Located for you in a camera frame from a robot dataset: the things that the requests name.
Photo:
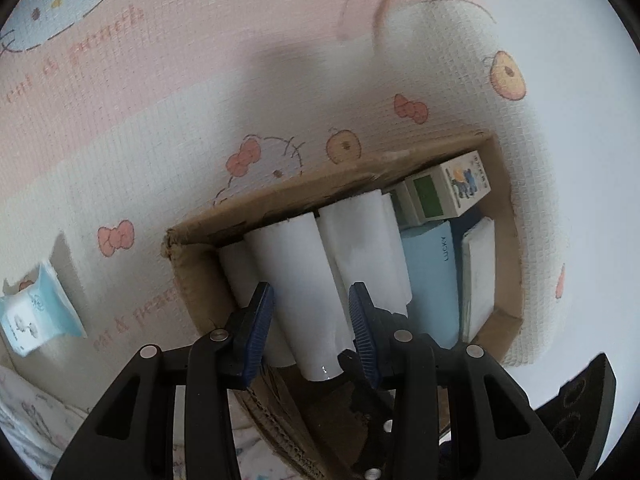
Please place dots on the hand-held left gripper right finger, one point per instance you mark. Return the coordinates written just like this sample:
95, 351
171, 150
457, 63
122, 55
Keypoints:
360, 335

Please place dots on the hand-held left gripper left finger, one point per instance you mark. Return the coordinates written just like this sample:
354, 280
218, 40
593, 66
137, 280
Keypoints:
260, 330

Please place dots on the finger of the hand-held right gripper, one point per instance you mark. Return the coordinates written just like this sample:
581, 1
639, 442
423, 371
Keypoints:
372, 435

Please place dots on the white paper tube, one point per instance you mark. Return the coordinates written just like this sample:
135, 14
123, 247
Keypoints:
300, 285
398, 255
237, 270
360, 245

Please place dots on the cardboard box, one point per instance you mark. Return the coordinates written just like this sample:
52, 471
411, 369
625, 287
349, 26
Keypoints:
280, 197

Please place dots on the light blue packet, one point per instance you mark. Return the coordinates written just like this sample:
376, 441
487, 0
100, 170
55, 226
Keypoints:
430, 280

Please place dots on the white flat pack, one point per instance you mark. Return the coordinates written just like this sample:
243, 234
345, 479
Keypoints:
477, 270

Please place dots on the small white green box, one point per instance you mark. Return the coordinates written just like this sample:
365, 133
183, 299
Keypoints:
397, 205

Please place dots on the white carton with cartoon print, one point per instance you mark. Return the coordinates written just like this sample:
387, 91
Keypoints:
450, 190

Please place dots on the blue tissue packet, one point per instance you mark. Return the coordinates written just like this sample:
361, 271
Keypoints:
35, 310

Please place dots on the white patterned pyjama leg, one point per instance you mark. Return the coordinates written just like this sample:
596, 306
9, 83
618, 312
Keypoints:
30, 415

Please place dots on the pink cartoon printed mat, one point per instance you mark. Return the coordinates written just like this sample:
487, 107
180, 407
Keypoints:
200, 85

